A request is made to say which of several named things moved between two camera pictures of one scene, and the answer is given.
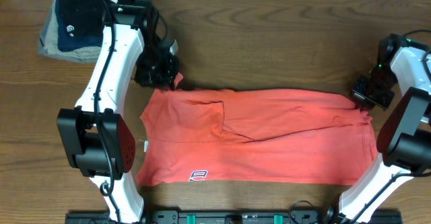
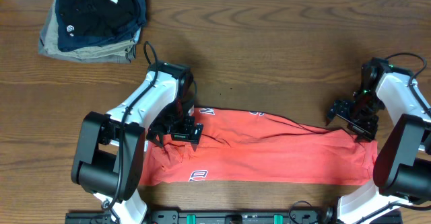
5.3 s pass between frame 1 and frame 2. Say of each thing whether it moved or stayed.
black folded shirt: stayed
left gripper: moved
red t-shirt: moved
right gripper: moved
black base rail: stayed
